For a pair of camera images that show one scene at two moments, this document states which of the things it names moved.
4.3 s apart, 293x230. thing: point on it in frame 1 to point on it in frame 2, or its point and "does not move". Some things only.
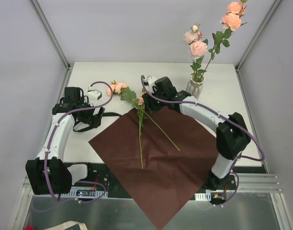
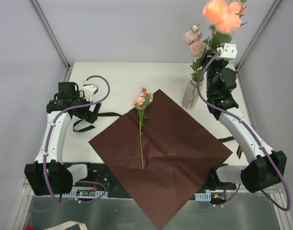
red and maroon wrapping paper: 164,162 does not move
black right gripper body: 148,103 to 209,57
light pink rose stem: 197,49 does not move
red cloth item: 29,227 does not move
